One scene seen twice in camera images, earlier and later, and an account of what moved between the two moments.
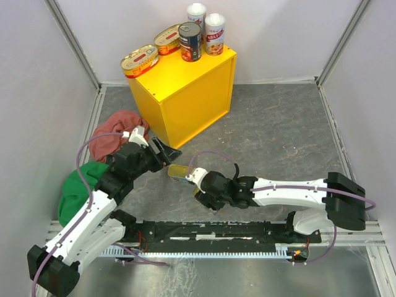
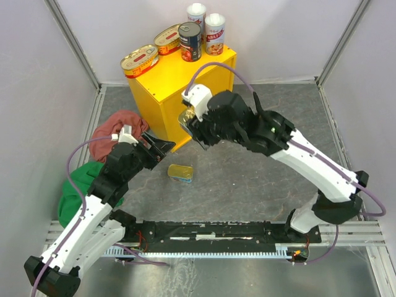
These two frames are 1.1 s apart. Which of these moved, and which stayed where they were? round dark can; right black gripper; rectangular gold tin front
Moved: right black gripper; rectangular gold tin front
Stayed: round dark can
